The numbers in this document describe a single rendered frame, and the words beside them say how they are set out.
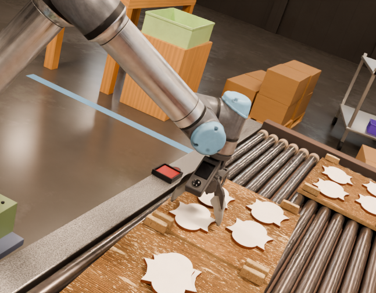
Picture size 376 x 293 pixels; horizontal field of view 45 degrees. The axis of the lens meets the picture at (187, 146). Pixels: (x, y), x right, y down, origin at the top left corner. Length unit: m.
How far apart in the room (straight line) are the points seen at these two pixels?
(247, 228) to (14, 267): 0.62
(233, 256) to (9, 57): 0.70
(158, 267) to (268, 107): 3.78
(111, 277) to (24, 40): 0.53
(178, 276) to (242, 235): 0.29
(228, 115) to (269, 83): 3.57
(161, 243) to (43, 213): 1.66
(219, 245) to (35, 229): 1.57
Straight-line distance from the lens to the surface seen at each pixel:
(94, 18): 0.87
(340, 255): 1.45
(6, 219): 1.16
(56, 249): 1.10
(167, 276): 1.04
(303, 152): 2.08
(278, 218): 1.42
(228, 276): 1.13
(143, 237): 1.15
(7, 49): 1.04
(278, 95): 4.67
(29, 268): 1.04
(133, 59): 0.90
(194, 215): 1.28
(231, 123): 1.13
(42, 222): 2.69
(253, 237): 1.29
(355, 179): 1.98
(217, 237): 1.24
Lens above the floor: 1.62
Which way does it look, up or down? 24 degrees down
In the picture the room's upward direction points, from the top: 18 degrees clockwise
